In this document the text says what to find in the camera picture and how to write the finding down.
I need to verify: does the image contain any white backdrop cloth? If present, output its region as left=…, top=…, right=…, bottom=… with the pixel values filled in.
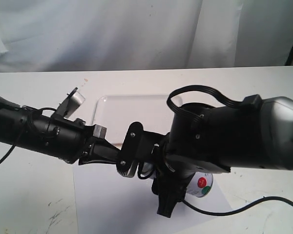
left=0, top=0, right=293, bottom=73

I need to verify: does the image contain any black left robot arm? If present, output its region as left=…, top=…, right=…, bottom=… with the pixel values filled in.
left=0, top=97, right=119, bottom=165

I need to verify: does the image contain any white paper sheet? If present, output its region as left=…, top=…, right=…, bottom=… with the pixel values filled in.
left=73, top=164, right=234, bottom=234

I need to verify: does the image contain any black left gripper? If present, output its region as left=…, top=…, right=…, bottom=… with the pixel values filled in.
left=46, top=124, right=120, bottom=165

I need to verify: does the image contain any black flat ribbon cable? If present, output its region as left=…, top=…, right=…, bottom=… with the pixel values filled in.
left=166, top=84, right=262, bottom=122

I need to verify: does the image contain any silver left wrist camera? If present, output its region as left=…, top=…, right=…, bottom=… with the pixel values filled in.
left=54, top=87, right=85, bottom=118

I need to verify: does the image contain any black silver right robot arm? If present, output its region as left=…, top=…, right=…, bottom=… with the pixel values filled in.
left=147, top=95, right=293, bottom=217

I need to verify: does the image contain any white plastic tray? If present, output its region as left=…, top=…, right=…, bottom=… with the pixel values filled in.
left=92, top=94, right=174, bottom=147

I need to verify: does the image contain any black camera cable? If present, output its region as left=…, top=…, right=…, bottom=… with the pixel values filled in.
left=0, top=108, right=57, bottom=171
left=183, top=196, right=293, bottom=216

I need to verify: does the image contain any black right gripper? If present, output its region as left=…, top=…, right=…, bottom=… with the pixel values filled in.
left=136, top=131, right=198, bottom=218

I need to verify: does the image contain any black right camera cable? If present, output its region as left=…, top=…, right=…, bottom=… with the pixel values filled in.
left=183, top=196, right=293, bottom=216

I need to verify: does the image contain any white dotted spray can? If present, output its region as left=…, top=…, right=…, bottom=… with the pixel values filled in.
left=141, top=163, right=214, bottom=198

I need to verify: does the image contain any black left camera cable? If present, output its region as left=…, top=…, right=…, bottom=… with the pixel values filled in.
left=0, top=108, right=57, bottom=171

